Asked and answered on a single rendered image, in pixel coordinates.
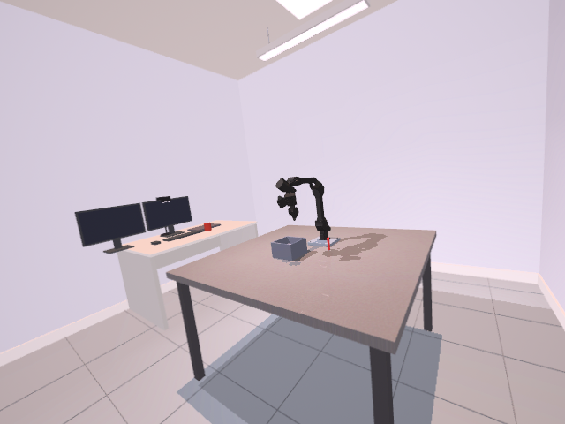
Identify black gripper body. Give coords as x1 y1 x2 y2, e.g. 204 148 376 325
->
284 192 298 211

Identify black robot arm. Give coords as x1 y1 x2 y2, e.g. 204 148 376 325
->
275 177 331 240

